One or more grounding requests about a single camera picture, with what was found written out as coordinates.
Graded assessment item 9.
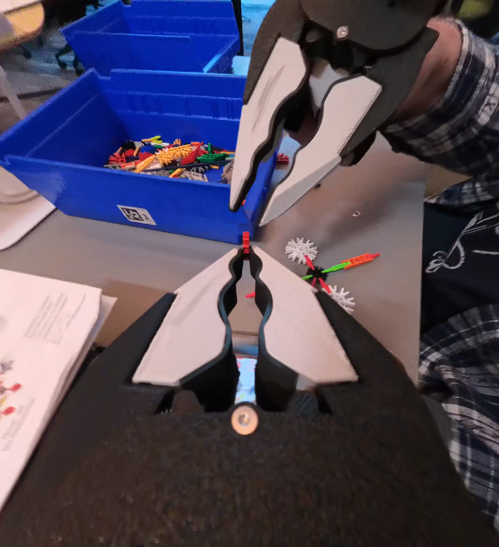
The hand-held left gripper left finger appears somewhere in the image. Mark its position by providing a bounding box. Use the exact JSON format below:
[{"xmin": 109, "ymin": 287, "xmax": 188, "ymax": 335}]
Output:
[{"xmin": 131, "ymin": 247, "xmax": 244, "ymax": 412}]

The white paper leaflet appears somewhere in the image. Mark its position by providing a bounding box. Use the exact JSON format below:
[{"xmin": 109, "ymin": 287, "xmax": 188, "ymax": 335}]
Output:
[{"xmin": 0, "ymin": 264, "xmax": 117, "ymax": 543}]

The person's right forearm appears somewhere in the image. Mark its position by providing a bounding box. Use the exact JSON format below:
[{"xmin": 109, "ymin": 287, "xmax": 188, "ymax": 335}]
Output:
[{"xmin": 382, "ymin": 21, "xmax": 499, "ymax": 180}]

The person's right hand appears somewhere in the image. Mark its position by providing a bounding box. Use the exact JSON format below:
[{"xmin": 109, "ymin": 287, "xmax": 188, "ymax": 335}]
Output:
[{"xmin": 385, "ymin": 16, "xmax": 465, "ymax": 127}]

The pile of colourful toy pieces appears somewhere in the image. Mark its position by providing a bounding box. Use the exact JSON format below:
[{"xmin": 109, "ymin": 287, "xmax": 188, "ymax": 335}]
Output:
[{"xmin": 104, "ymin": 136, "xmax": 235, "ymax": 184}]

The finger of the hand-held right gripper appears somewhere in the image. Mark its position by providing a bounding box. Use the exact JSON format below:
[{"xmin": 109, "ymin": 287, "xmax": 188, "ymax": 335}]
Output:
[
  {"xmin": 259, "ymin": 74, "xmax": 383, "ymax": 226},
  {"xmin": 229, "ymin": 37, "xmax": 310, "ymax": 212}
]

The star toy rod model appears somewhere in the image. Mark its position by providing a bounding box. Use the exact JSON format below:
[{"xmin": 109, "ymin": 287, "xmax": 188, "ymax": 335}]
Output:
[{"xmin": 245, "ymin": 237, "xmax": 381, "ymax": 315}]

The blue plastic bin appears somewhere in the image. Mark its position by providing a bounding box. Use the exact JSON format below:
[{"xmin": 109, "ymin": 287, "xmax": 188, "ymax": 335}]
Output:
[
  {"xmin": 60, "ymin": 0, "xmax": 241, "ymax": 75},
  {"xmin": 0, "ymin": 68, "xmax": 280, "ymax": 245}
]

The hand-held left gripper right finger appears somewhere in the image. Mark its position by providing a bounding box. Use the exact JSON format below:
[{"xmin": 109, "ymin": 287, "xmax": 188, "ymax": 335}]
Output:
[{"xmin": 249, "ymin": 246, "xmax": 359, "ymax": 412}]

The white flat stand base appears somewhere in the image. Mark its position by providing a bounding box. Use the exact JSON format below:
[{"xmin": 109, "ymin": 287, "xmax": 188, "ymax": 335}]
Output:
[{"xmin": 0, "ymin": 169, "xmax": 58, "ymax": 253}]

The black framed tablet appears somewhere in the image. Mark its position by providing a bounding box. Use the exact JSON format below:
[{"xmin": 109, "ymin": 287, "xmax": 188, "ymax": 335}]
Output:
[{"xmin": 231, "ymin": 331, "xmax": 259, "ymax": 404}]

